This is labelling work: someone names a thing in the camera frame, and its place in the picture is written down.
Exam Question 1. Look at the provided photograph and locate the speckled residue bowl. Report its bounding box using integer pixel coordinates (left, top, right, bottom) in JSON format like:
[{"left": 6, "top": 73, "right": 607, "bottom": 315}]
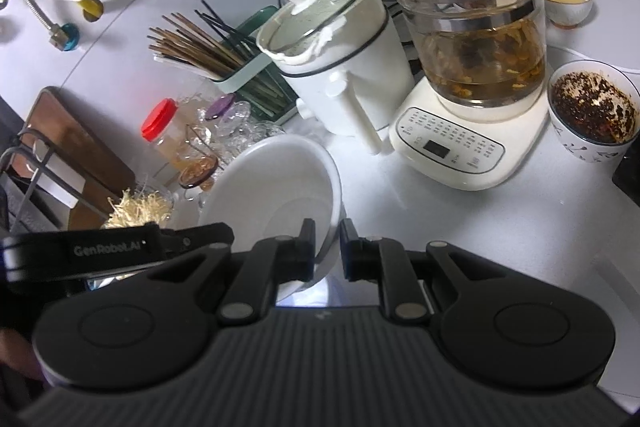
[{"left": 547, "top": 60, "right": 640, "bottom": 164}]

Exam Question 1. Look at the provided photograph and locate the amber glass cup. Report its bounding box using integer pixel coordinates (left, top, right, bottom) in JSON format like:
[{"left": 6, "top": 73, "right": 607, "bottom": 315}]
[{"left": 179, "top": 157, "right": 219, "bottom": 190}]

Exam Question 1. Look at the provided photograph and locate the red-lid plastic jar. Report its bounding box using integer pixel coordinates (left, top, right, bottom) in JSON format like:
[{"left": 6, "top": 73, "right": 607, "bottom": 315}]
[{"left": 141, "top": 98, "right": 202, "bottom": 178}]

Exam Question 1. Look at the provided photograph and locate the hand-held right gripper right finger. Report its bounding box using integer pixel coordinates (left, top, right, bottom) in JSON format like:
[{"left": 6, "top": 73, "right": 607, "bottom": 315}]
[{"left": 339, "top": 218, "right": 516, "bottom": 327}]

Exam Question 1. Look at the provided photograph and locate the black frame dish rack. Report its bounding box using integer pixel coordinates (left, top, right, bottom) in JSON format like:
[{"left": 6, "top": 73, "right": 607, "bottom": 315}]
[{"left": 0, "top": 127, "right": 117, "bottom": 239}]

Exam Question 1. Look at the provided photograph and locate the white electric pot with lid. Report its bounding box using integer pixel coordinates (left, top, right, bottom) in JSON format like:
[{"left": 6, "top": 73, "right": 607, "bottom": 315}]
[{"left": 256, "top": 0, "right": 404, "bottom": 156}]

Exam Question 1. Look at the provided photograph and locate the purple glass lid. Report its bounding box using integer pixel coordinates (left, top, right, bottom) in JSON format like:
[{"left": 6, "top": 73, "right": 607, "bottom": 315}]
[{"left": 206, "top": 94, "right": 237, "bottom": 120}]

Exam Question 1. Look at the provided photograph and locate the white leaf-print plate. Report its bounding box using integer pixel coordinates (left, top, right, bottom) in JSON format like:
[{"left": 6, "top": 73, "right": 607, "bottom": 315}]
[{"left": 197, "top": 134, "right": 344, "bottom": 308}]

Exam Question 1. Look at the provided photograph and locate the glass kettle on white base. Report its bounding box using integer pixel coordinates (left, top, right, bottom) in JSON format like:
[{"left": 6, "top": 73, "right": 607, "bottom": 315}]
[{"left": 387, "top": 0, "right": 551, "bottom": 192}]

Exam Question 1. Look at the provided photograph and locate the blue pipe valve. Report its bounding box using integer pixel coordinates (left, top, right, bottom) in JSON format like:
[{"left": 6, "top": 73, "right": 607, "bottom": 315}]
[{"left": 49, "top": 23, "right": 81, "bottom": 53}]

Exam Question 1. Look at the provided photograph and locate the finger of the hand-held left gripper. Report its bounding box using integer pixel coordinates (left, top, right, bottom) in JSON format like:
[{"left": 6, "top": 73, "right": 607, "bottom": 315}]
[{"left": 145, "top": 222, "right": 234, "bottom": 261}]

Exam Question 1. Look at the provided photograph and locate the bundle of chopsticks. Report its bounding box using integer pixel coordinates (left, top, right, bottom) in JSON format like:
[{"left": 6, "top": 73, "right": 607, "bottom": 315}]
[{"left": 147, "top": 0, "right": 252, "bottom": 80}]

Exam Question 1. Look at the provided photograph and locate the enoki mushroom bunch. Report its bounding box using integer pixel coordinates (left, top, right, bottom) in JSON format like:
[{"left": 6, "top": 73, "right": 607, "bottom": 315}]
[{"left": 102, "top": 189, "right": 176, "bottom": 231}]

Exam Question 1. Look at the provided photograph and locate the green chopstick holder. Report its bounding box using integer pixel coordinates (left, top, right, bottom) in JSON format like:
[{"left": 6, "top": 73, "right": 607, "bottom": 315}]
[{"left": 210, "top": 5, "right": 302, "bottom": 126}]

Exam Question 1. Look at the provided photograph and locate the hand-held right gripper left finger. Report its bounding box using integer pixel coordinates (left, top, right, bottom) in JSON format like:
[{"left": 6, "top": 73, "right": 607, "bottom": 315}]
[{"left": 135, "top": 218, "right": 318, "bottom": 326}]

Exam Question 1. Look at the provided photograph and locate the person's left hand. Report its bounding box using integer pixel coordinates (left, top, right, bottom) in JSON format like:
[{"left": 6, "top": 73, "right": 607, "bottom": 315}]
[{"left": 0, "top": 326, "right": 45, "bottom": 383}]

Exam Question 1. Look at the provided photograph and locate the braided metal hose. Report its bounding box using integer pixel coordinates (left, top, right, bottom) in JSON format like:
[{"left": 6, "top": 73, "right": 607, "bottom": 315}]
[{"left": 0, "top": 0, "right": 67, "bottom": 38}]

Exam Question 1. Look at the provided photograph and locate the brown wooden cutting board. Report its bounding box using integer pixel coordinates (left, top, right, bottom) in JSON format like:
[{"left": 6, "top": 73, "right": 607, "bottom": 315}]
[{"left": 22, "top": 87, "right": 137, "bottom": 233}]

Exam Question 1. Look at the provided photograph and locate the small white tea cup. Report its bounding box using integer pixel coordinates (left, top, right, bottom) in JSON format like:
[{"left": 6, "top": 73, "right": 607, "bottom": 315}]
[{"left": 540, "top": 0, "right": 595, "bottom": 30}]

